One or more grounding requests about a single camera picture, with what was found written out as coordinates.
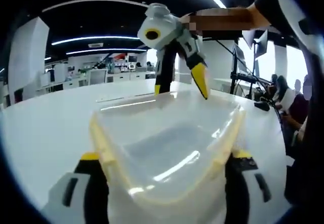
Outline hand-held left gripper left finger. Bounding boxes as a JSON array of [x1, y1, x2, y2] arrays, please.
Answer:
[[41, 152, 110, 224]]

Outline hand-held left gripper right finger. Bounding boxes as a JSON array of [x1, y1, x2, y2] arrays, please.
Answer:
[[223, 149, 292, 224]]

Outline clear storage box yellow latches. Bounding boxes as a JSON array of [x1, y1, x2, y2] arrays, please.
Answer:
[[88, 89, 248, 224]]

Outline black monitor stand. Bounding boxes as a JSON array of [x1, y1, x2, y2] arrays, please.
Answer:
[[229, 39, 269, 99]]

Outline low grey monitor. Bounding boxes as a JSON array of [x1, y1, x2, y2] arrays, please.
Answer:
[[232, 43, 248, 76]]

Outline row of white desks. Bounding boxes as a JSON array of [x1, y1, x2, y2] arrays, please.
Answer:
[[35, 70, 156, 93]]

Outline small black device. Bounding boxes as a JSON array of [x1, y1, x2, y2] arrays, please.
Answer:
[[254, 100, 271, 112]]

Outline person's dark clothing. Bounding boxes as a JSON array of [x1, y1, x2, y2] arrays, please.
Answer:
[[285, 39, 324, 207]]

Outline white office chair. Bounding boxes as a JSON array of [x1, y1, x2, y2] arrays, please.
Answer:
[[87, 69, 108, 86]]

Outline large dark monitor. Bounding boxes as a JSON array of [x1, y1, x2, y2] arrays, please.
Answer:
[[254, 29, 269, 59]]

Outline white square pillar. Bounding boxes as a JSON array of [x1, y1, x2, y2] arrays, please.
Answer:
[[8, 16, 50, 104]]

